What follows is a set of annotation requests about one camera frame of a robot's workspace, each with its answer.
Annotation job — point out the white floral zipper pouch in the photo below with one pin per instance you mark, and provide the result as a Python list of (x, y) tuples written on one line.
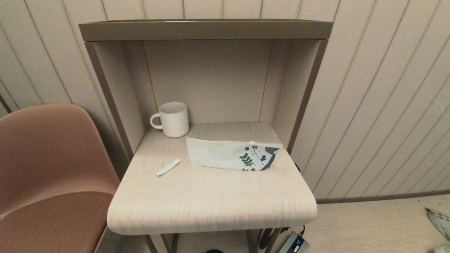
[(218, 154)]

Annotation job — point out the white ribbed ceramic mug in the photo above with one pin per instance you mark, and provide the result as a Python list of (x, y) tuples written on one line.
[(174, 121)]

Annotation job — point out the beige brown shelf hutch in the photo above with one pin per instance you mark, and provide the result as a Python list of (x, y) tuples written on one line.
[(204, 31)]

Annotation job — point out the black round floor object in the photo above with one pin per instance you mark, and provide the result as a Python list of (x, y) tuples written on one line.
[(214, 251)]

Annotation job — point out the grey power adapter brick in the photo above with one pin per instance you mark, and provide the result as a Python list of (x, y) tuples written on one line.
[(295, 244)]

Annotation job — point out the brown upholstered chair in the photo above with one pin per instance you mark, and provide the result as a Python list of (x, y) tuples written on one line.
[(45, 168)]

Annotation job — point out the crumpled grey patterned floor item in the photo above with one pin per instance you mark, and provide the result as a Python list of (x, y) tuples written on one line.
[(441, 221)]

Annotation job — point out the white floor object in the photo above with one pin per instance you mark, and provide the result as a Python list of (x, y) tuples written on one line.
[(441, 249)]

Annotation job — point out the dark table leg frame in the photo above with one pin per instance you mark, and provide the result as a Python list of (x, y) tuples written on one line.
[(254, 246)]

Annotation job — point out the brown wall baseboard strip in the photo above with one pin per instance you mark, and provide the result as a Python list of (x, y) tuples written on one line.
[(386, 196)]

